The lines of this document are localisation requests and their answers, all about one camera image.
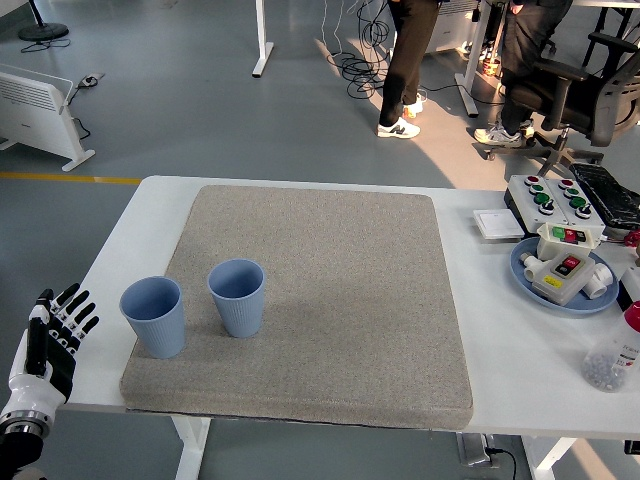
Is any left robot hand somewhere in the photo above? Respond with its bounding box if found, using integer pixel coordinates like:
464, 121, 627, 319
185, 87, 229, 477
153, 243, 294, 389
7, 283, 100, 414

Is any blue ribbed cup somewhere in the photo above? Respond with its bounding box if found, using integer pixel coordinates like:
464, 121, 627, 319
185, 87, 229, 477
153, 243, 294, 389
119, 275, 187, 360
206, 258, 266, 339

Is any white push-button control box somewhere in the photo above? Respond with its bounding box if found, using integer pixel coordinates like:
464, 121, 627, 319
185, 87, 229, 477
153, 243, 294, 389
545, 175, 609, 236
503, 174, 571, 235

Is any white table leg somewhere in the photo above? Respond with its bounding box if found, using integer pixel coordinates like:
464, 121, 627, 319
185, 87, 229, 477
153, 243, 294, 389
519, 437, 581, 480
172, 414, 212, 480

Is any white panel heater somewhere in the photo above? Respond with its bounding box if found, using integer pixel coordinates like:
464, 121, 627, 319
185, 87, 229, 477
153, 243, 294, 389
0, 63, 96, 173
424, 0, 481, 54

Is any grey-brown mat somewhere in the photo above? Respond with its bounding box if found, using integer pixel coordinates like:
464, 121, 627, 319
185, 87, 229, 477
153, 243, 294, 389
118, 184, 475, 432

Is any black fan stand base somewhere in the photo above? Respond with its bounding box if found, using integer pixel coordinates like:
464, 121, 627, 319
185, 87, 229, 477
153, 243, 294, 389
18, 0, 70, 42

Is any white desk leg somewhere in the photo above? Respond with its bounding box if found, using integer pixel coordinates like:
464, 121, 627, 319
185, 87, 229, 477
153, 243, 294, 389
251, 0, 275, 78
454, 0, 494, 119

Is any person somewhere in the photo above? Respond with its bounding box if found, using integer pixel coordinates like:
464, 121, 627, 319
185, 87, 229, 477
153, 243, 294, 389
376, 0, 441, 140
473, 0, 574, 148

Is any blue plate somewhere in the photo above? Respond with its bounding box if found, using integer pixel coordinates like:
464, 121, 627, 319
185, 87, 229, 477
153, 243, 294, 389
509, 236, 621, 315

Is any white pipe fitting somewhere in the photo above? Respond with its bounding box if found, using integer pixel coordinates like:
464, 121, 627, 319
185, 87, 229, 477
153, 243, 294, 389
584, 262, 616, 300
519, 252, 546, 282

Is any clear bottle with red cap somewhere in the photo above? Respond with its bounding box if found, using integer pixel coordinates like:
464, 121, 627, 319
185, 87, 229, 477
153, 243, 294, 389
580, 301, 640, 394

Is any black wrapped keyboard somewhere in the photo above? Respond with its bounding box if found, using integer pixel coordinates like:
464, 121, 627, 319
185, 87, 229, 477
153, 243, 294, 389
569, 162, 640, 229

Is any black office chair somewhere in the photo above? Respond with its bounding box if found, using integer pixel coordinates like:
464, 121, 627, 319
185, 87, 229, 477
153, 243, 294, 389
484, 29, 640, 174

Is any black floor cable bundle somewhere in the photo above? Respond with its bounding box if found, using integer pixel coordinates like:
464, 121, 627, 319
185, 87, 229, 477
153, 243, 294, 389
327, 0, 394, 99

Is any black power cable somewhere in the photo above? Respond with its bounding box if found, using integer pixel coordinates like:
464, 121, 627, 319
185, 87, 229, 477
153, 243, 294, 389
487, 447, 519, 480

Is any white wall switch plate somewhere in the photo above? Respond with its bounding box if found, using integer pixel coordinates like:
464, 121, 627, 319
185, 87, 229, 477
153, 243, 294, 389
472, 207, 526, 242

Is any grey red rocker switch box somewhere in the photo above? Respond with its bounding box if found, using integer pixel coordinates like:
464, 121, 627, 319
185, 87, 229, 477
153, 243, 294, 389
530, 249, 597, 307

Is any white green-red button switch box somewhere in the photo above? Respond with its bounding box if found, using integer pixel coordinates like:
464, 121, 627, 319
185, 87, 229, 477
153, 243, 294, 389
535, 222, 606, 261

